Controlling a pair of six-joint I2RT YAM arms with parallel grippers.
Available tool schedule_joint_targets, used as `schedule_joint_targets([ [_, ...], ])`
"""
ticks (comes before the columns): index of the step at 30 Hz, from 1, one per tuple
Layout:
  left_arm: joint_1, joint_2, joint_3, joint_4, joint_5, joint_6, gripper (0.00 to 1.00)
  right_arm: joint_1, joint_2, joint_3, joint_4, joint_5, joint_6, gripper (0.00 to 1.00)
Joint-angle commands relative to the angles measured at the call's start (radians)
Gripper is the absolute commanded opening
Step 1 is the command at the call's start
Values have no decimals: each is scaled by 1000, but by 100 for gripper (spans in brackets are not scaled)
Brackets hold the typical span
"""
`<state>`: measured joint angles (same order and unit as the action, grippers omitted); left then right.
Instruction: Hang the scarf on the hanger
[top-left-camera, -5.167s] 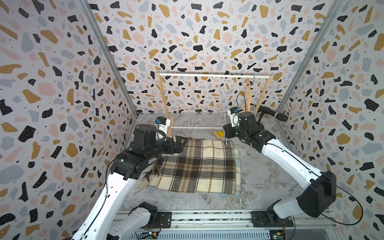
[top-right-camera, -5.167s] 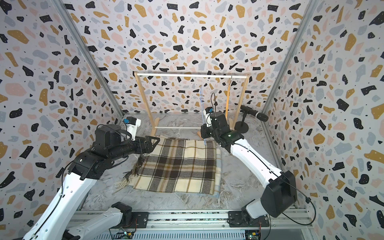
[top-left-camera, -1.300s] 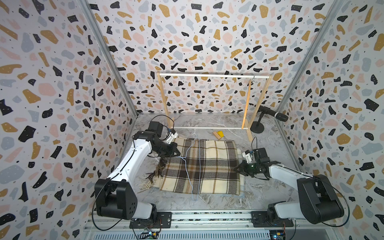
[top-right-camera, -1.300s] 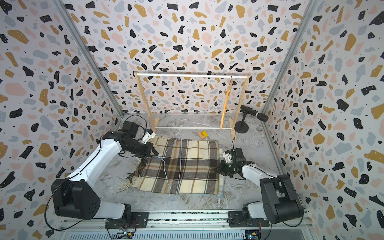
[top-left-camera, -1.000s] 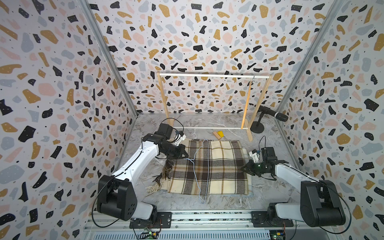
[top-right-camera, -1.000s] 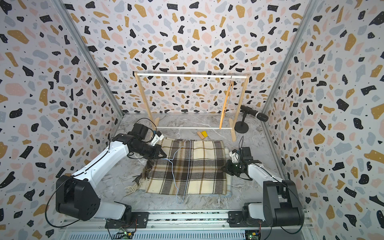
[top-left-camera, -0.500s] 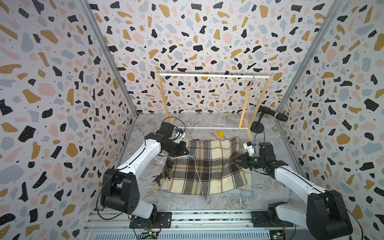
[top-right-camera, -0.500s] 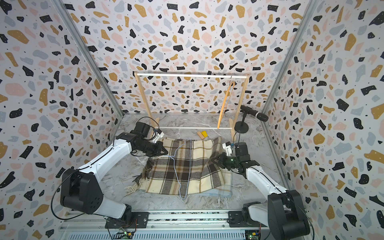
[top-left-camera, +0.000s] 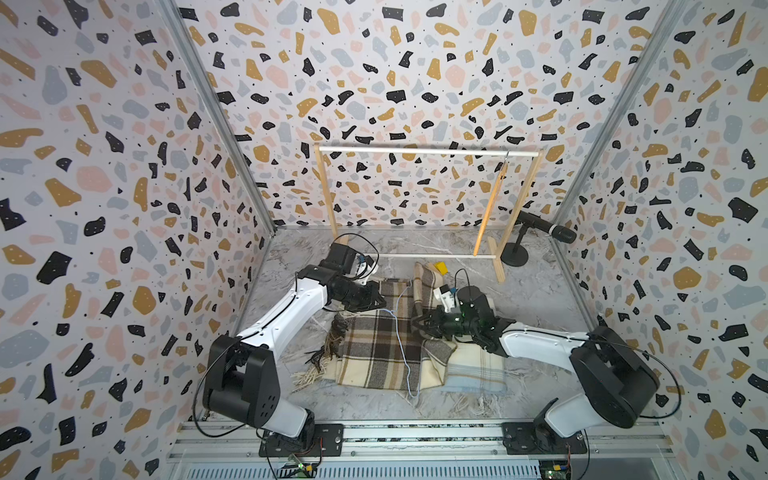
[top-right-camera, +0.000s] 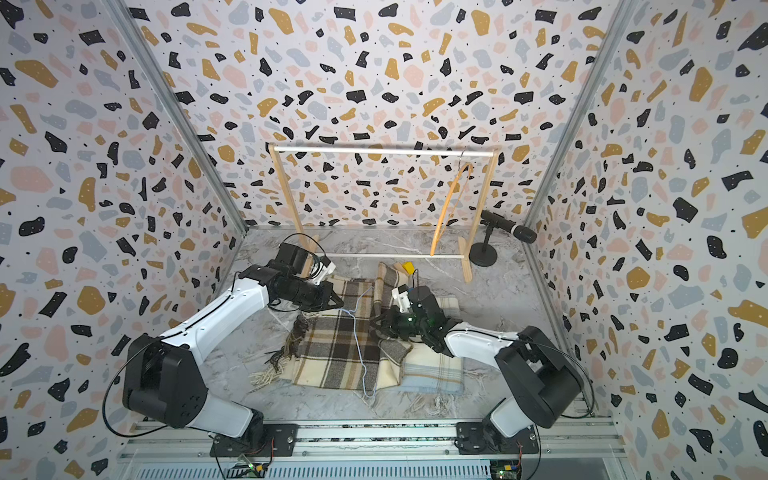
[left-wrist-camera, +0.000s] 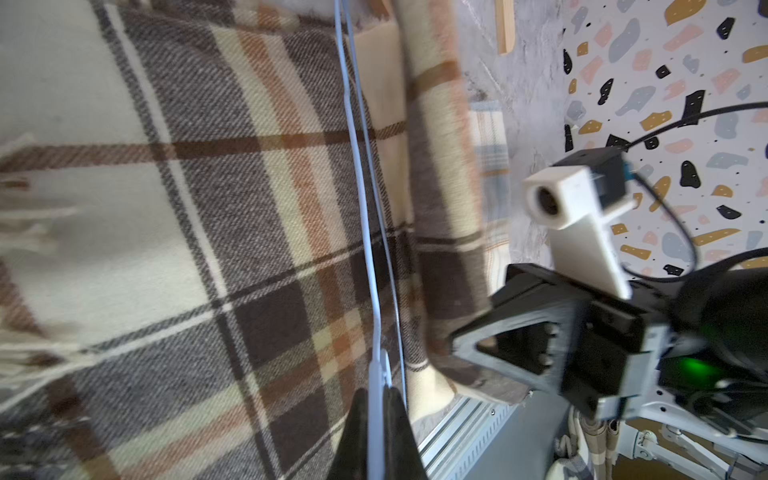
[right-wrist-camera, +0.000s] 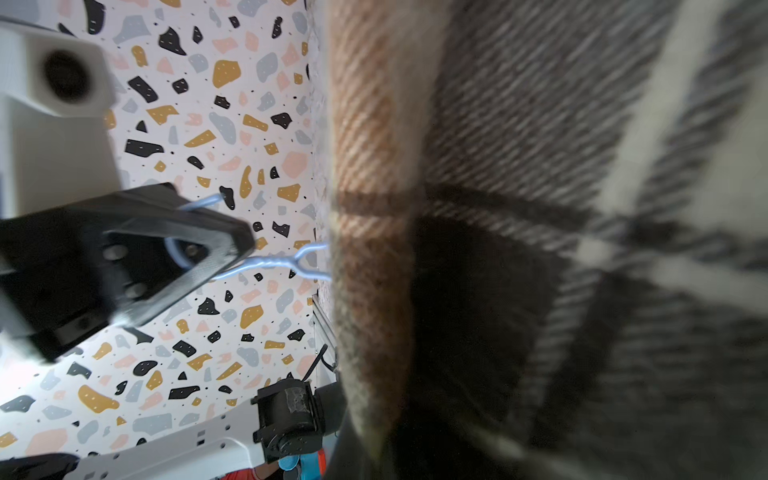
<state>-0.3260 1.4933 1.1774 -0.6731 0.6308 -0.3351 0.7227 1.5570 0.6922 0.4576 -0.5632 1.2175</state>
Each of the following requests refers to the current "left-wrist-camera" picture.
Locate blue plaid scarf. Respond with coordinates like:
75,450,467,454
469,101,510,294

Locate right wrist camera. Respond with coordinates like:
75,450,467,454
523,147,634,300

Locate light blue wire hanger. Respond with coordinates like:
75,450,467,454
333,0,397,479

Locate wooden clothes rack frame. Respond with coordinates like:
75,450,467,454
495,0,516,55

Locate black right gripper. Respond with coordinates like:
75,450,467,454
452,264,671,420

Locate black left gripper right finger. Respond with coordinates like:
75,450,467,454
383,387,428,480

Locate brown plaid fringed scarf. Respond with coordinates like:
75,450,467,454
1,1,527,479

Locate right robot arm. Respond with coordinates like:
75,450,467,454
451,249,767,479

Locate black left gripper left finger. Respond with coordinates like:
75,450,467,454
327,388,368,480

